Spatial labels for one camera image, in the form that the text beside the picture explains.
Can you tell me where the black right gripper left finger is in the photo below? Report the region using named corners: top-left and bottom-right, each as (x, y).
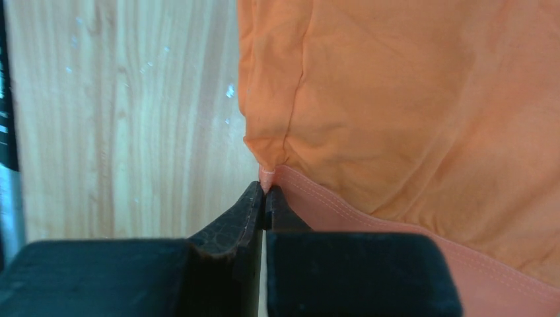
top-left (1, 182), bottom-right (264, 316)

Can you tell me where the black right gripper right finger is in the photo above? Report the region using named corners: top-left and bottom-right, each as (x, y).
top-left (264, 186), bottom-right (463, 316)

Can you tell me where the orange underwear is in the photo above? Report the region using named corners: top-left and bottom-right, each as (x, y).
top-left (237, 1), bottom-right (559, 316)

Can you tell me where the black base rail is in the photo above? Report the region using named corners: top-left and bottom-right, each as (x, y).
top-left (1, 1), bottom-right (20, 172)

